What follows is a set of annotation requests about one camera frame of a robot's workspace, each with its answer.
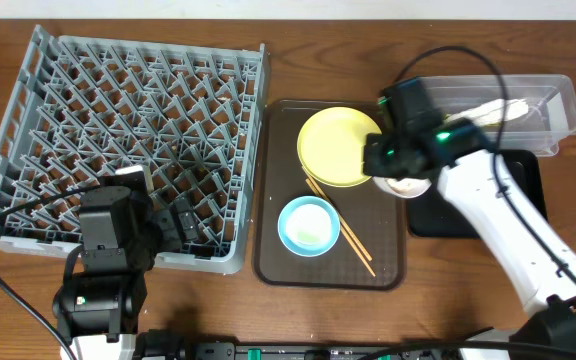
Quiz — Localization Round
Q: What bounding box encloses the brown serving tray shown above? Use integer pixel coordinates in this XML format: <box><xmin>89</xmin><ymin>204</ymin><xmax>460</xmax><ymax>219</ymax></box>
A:
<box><xmin>253</xmin><ymin>100</ymin><xmax>407</xmax><ymax>291</ymax></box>

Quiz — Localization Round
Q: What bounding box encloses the grey plastic dish rack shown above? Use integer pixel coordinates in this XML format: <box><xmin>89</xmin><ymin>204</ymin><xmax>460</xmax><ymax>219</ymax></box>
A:
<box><xmin>0</xmin><ymin>27</ymin><xmax>270</xmax><ymax>274</ymax></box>

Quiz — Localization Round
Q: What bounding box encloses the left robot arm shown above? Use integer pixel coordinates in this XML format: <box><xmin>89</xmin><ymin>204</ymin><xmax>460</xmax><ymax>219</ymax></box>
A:
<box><xmin>53</xmin><ymin>186</ymin><xmax>198</xmax><ymax>359</ymax></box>

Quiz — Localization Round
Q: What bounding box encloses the black tray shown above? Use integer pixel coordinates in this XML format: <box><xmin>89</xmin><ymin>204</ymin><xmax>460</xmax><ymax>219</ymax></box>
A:
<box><xmin>406</xmin><ymin>150</ymin><xmax>548</xmax><ymax>239</ymax></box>

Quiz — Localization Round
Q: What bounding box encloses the wooden chopstick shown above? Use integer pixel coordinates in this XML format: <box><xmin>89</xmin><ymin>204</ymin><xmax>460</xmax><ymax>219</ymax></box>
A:
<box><xmin>302</xmin><ymin>167</ymin><xmax>373</xmax><ymax>261</ymax></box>
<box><xmin>306</xmin><ymin>179</ymin><xmax>376</xmax><ymax>278</ymax></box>

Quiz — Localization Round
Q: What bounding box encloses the white bowl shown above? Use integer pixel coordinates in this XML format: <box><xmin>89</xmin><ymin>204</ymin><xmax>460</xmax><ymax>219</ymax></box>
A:
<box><xmin>373</xmin><ymin>177</ymin><xmax>432</xmax><ymax>199</ymax></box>

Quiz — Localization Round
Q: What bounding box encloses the white cup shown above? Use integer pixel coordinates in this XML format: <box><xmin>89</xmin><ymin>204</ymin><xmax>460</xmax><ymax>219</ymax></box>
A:
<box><xmin>286</xmin><ymin>204</ymin><xmax>332</xmax><ymax>247</ymax></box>

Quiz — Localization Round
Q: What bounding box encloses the clear plastic bin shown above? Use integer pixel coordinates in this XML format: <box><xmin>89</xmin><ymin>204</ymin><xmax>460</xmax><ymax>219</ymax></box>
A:
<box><xmin>423</xmin><ymin>74</ymin><xmax>576</xmax><ymax>157</ymax></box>

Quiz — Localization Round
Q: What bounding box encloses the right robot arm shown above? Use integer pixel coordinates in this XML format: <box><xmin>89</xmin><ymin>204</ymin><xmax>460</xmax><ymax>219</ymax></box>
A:
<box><xmin>363</xmin><ymin>78</ymin><xmax>576</xmax><ymax>359</ymax></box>

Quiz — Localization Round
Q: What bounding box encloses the yellow plate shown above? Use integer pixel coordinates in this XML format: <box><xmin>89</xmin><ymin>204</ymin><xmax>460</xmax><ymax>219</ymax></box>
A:
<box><xmin>297</xmin><ymin>107</ymin><xmax>382</xmax><ymax>188</ymax></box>

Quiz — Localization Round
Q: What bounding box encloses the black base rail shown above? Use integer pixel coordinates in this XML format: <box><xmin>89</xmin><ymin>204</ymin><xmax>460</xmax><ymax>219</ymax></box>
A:
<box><xmin>132</xmin><ymin>329</ymin><xmax>469</xmax><ymax>360</ymax></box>

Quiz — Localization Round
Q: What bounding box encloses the light blue bowl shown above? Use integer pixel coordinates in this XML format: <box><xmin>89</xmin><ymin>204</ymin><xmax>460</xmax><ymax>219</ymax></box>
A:
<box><xmin>277</xmin><ymin>196</ymin><xmax>341</xmax><ymax>257</ymax></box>

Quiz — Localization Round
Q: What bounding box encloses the upper wooden chopstick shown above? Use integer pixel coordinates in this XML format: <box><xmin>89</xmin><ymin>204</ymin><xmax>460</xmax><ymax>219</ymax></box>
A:
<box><xmin>302</xmin><ymin>167</ymin><xmax>373</xmax><ymax>261</ymax></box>

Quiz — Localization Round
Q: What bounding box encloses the lower wooden chopstick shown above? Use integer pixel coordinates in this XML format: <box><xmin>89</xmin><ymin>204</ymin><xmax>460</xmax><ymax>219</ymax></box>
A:
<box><xmin>306</xmin><ymin>179</ymin><xmax>376</xmax><ymax>278</ymax></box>

